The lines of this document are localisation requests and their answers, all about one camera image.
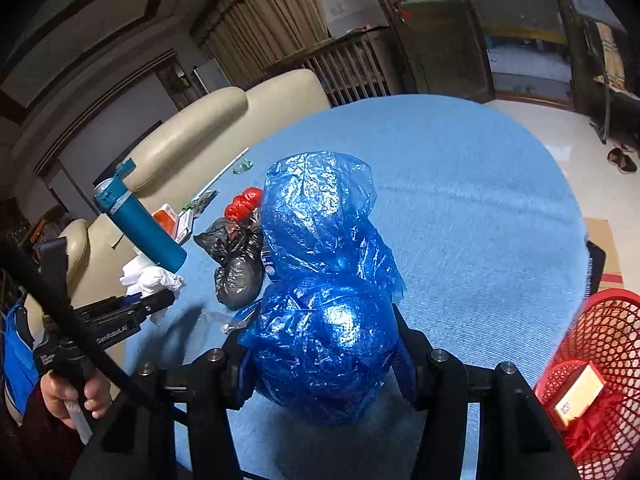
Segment beige curtain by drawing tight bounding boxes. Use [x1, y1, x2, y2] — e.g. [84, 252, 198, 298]
[192, 0, 333, 101]

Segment wooden slatted crib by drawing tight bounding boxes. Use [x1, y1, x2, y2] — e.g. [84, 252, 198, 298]
[262, 27, 396, 107]

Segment red plastic basket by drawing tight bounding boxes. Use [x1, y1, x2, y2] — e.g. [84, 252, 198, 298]
[534, 290, 640, 480]

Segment flat brown cardboard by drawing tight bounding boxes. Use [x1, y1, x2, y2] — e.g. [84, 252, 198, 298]
[582, 217, 623, 291]

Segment cream leather sofa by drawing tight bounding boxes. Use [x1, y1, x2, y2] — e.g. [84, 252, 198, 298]
[10, 69, 332, 426]

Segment orange packet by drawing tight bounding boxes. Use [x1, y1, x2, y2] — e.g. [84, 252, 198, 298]
[152, 205, 178, 233]

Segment small tan cardboard box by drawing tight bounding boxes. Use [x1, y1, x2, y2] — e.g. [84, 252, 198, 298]
[547, 364, 606, 428]

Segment white fridge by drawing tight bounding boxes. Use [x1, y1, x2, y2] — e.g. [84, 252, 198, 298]
[192, 57, 231, 98]

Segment blue plastic bag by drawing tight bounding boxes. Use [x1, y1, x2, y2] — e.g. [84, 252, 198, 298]
[239, 151, 407, 427]

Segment black plastic bag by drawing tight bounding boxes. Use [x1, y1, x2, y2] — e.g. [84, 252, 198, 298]
[194, 217, 266, 309]

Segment dark wooden armchair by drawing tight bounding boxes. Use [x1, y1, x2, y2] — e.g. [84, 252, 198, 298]
[582, 10, 640, 143]

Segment clear plastic wrapper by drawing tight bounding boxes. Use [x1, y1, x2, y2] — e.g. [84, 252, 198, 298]
[202, 310, 261, 336]

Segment striped scarf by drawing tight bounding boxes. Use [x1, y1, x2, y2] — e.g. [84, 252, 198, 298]
[597, 22, 626, 91]

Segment wooden door with glass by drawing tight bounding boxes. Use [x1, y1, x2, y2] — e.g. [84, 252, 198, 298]
[542, 0, 601, 111]
[360, 0, 496, 103]

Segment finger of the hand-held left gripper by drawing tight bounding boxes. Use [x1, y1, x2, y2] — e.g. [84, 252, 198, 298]
[120, 287, 177, 320]

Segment green sachets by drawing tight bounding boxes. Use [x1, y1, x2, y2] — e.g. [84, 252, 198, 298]
[182, 191, 218, 213]

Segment crumpled white tissue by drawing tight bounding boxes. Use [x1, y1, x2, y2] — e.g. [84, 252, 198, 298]
[119, 255, 187, 326]

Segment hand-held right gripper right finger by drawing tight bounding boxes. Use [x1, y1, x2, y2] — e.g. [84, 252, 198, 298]
[390, 305, 581, 480]

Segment person's left forearm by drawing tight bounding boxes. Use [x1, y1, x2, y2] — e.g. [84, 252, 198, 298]
[0, 385, 86, 480]

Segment teal water bottle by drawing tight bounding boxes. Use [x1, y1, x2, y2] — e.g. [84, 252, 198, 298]
[93, 158, 188, 272]

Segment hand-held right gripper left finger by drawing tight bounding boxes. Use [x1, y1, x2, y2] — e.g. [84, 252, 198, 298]
[75, 332, 266, 480]

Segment white straw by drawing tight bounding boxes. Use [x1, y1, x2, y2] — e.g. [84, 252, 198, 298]
[204, 147, 250, 196]

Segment person's left hand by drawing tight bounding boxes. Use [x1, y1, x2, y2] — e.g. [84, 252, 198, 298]
[39, 367, 113, 431]

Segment red crinkled wrapper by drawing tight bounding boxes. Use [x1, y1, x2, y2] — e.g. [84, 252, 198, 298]
[565, 395, 626, 461]

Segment red plastic bag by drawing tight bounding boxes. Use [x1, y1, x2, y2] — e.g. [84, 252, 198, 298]
[224, 186, 264, 222]

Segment black cable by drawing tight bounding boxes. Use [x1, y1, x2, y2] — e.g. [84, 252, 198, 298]
[0, 242, 166, 411]

